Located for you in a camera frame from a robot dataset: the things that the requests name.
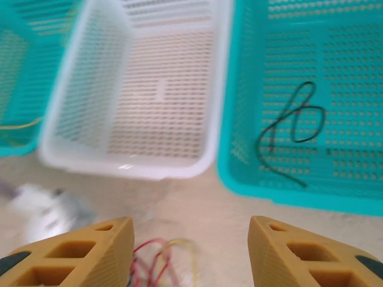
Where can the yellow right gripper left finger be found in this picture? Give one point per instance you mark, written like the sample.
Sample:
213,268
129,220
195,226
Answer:
98,269

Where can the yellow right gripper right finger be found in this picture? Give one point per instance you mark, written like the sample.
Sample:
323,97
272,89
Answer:
269,263

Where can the white plastic basket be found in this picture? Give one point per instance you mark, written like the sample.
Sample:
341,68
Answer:
89,89

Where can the teal plastic basket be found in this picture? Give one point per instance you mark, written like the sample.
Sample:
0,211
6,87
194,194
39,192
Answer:
24,74
344,185

